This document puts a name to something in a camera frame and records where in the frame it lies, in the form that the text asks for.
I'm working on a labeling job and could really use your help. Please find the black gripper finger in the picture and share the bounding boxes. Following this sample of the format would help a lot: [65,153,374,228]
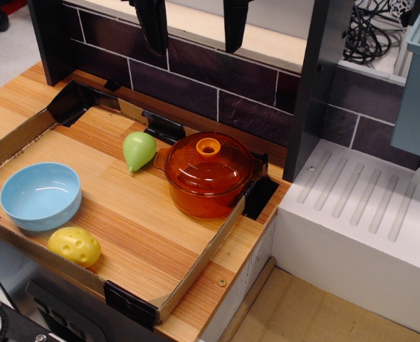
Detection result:
[224,0,250,53]
[129,0,169,56]

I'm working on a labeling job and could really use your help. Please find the green plastic pear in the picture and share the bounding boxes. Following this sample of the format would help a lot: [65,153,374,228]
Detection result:
[123,131,157,172]

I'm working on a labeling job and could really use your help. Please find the light blue bowl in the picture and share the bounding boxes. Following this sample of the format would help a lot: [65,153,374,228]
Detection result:
[0,162,82,232]

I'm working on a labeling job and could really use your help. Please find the cardboard fence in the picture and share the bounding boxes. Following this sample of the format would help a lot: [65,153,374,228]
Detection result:
[0,77,288,338]

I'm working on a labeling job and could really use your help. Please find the amber glass pot lid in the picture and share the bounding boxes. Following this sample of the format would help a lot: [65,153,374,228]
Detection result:
[164,133,255,196]

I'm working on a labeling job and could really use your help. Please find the teal plastic bin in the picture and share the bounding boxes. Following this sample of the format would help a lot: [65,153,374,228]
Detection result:
[390,0,420,162]

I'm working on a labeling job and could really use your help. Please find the yellow plastic potato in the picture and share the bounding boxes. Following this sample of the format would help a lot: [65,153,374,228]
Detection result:
[48,227,101,268]

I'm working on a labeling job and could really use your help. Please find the white toy sink drainboard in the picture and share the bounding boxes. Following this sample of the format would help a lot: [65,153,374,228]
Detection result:
[273,140,420,333]

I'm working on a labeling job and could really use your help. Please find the brass screw in table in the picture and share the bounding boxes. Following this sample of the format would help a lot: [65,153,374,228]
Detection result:
[218,279,227,287]

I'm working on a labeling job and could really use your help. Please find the dark grey vertical post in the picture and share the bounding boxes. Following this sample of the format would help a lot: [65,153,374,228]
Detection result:
[283,0,354,182]

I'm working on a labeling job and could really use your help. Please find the tangled black cables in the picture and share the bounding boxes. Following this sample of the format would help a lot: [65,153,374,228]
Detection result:
[342,0,416,66]

